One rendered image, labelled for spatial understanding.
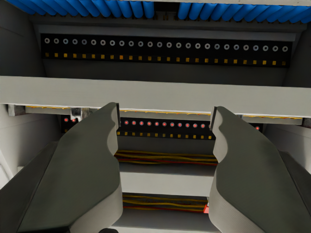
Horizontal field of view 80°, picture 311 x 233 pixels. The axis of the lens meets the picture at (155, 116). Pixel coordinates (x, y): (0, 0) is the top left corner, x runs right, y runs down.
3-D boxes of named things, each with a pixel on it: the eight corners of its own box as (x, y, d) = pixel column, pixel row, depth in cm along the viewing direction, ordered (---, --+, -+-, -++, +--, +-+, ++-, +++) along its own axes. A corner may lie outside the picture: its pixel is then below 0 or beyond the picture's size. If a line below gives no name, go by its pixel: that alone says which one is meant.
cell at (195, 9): (189, 9, 35) (195, -10, 28) (198, 9, 35) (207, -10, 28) (188, 19, 35) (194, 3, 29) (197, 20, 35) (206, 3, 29)
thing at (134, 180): (16, 166, 40) (20, 226, 42) (305, 181, 39) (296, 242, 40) (65, 142, 60) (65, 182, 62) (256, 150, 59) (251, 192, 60)
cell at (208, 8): (199, 9, 35) (208, -10, 28) (209, 9, 35) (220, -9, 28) (199, 20, 35) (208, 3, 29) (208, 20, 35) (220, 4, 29)
